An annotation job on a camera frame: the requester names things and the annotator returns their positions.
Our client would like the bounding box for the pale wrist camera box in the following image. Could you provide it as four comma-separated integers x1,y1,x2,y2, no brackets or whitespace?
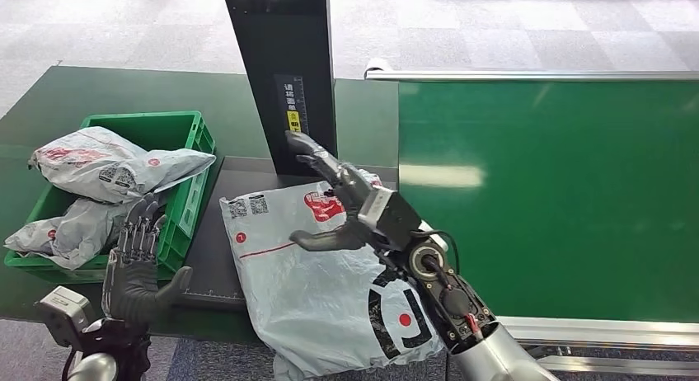
35,286,96,348
357,186,425,252

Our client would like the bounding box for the green conveyor belt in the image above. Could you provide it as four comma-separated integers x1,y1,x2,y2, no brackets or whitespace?
397,80,699,322

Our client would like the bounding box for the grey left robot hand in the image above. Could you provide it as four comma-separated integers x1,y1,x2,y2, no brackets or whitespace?
101,192,193,327

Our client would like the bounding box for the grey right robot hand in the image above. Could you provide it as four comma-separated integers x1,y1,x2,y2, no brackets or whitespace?
284,130,383,254

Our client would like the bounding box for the grey poly mailer package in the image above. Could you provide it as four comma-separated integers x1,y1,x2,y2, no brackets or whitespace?
219,171,446,381
28,125,218,205
4,196,135,271

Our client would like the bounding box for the aluminium conveyor frame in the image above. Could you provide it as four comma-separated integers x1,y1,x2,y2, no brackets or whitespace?
364,57,699,377

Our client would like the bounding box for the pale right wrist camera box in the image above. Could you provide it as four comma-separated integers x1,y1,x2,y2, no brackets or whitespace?
357,186,425,252

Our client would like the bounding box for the black inbound scanner machine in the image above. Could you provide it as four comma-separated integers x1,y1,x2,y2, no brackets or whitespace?
173,0,399,314

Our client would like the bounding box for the green plastic crate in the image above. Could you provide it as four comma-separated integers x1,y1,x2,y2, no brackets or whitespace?
4,111,217,285

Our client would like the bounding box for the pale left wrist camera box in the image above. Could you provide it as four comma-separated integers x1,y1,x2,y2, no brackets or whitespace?
35,286,96,348

